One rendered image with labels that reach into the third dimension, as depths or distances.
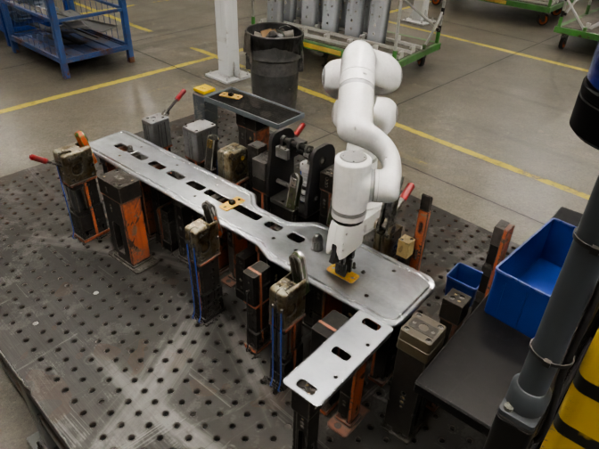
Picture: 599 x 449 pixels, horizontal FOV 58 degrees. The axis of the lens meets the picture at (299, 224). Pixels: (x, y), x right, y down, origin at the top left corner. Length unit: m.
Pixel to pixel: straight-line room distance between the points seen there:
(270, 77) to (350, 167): 3.42
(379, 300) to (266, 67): 3.39
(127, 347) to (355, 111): 0.95
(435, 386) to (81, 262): 1.33
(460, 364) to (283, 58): 3.59
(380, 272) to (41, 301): 1.09
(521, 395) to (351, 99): 0.98
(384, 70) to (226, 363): 0.93
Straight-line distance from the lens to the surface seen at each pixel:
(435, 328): 1.23
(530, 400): 0.45
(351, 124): 1.29
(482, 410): 1.15
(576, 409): 0.61
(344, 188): 1.21
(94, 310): 1.84
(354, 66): 1.38
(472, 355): 1.24
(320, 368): 1.19
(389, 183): 1.22
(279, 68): 4.53
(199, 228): 1.51
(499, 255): 1.37
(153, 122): 2.13
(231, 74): 5.69
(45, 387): 1.66
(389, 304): 1.35
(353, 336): 1.26
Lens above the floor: 1.91
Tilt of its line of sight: 35 degrees down
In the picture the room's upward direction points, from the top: 2 degrees clockwise
